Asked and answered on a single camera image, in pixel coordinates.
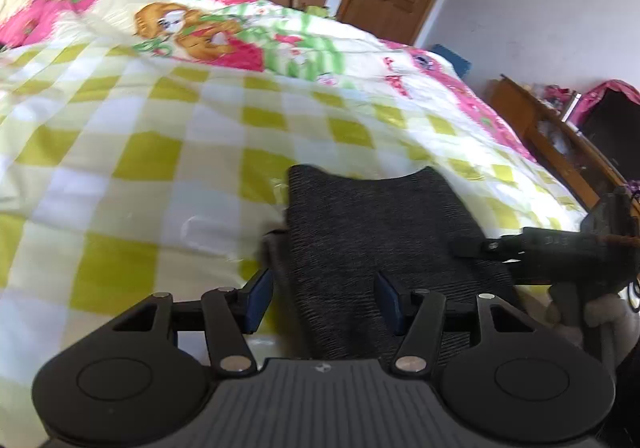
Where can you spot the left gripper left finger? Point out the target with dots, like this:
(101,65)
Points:
(150,371)

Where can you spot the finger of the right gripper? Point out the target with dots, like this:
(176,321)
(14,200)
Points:
(471,248)

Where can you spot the white gloved right hand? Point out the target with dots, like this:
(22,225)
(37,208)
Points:
(600,317)

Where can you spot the black television screen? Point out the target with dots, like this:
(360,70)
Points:
(613,126)

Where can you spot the blue foam mat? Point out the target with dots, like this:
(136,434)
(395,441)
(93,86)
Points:
(460,64)

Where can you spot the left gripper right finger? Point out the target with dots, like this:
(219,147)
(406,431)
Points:
(496,369)

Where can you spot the steel thermos bottle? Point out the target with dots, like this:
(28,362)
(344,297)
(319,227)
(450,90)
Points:
(570,106)

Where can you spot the pink cloth on cabinet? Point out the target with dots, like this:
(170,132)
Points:
(593,97)

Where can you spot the dark grey plaid pants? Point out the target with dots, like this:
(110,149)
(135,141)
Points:
(340,232)

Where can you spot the checkered floral bed quilt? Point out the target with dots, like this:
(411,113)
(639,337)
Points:
(145,145)

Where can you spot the wooden side cabinet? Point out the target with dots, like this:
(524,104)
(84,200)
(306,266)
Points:
(562,150)

